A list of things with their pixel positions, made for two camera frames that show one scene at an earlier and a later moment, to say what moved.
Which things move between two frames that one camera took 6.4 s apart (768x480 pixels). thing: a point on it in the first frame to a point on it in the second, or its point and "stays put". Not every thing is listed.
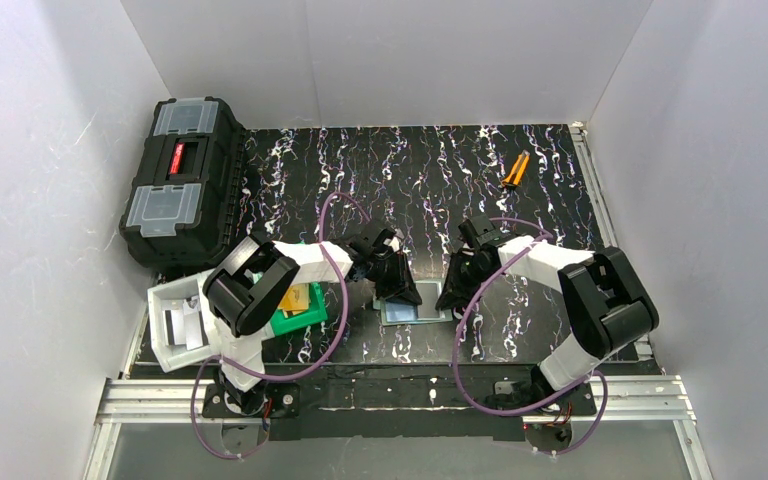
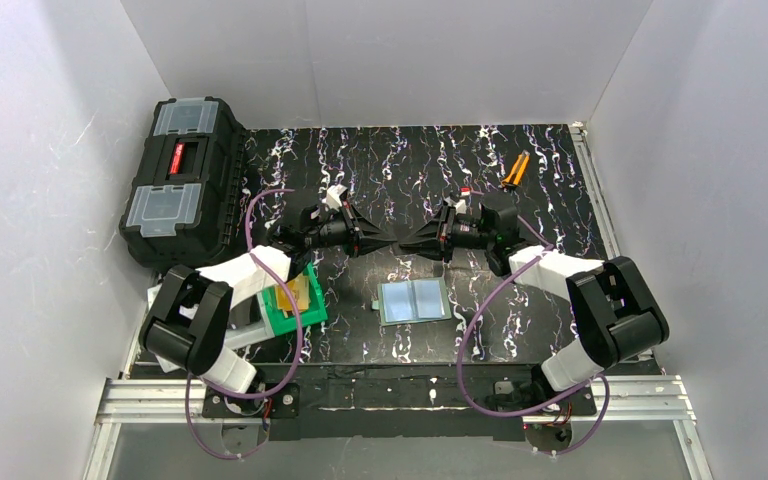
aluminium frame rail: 127,401 stays put
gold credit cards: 296,300 stays put
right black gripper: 466,266 to 441,233
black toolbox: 184,203 stays put
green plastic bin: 317,312 stays put
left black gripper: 389,266 to 356,232
